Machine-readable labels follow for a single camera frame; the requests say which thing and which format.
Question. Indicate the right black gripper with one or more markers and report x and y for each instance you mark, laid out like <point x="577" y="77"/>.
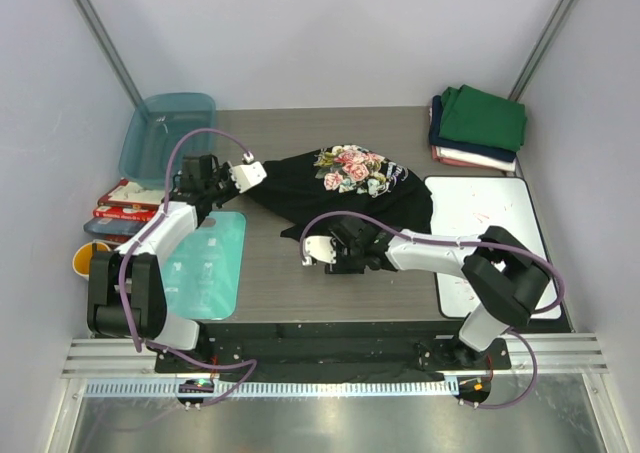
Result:
<point x="340" y="267"/>

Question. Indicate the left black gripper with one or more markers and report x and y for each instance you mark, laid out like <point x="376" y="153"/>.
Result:
<point x="224" y="171"/>

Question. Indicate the black floral t shirt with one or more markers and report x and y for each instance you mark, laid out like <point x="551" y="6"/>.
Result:
<point x="343" y="178"/>

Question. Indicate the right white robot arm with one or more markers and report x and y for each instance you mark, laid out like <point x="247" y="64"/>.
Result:
<point x="501" y="272"/>

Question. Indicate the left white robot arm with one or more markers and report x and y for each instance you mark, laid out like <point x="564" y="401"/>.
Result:
<point x="126" y="294"/>

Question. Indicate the teal plastic bin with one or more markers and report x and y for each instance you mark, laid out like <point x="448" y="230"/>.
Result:
<point x="154" y="131"/>

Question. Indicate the blue grey book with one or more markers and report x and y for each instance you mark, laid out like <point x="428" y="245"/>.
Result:
<point x="112" y="227"/>

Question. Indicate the white folded t shirt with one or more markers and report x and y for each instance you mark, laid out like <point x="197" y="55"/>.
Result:
<point x="476" y="159"/>

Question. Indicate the yellow mug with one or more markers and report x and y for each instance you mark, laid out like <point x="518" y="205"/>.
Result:
<point x="82" y="258"/>

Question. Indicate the white whiteboard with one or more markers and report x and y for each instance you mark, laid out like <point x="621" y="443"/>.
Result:
<point x="468" y="206"/>

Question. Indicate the green folded t shirt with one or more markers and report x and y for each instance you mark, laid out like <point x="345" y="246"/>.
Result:
<point x="474" y="116"/>

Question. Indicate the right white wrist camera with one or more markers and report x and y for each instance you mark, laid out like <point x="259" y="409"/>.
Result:
<point x="318" y="249"/>

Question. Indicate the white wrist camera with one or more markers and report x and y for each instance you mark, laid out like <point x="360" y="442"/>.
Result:
<point x="318" y="249"/>
<point x="247" y="176"/>

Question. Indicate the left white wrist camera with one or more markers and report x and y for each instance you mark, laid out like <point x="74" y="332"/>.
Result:
<point x="247" y="176"/>

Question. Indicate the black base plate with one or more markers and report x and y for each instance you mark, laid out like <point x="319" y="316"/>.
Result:
<point x="342" y="352"/>

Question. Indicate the left aluminium corner post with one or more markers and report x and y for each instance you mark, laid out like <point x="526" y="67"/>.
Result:
<point x="105" y="43"/>

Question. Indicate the aluminium corner post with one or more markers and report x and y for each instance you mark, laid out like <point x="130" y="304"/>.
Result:
<point x="551" y="30"/>
<point x="105" y="43"/>

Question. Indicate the aluminium rail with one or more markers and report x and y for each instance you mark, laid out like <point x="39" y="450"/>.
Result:
<point x="547" y="354"/>

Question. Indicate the white slotted cable duct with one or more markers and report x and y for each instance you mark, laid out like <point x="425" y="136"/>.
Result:
<point x="200" y="388"/>

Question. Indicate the right aluminium corner post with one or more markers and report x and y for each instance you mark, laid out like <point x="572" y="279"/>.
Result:
<point x="551" y="30"/>

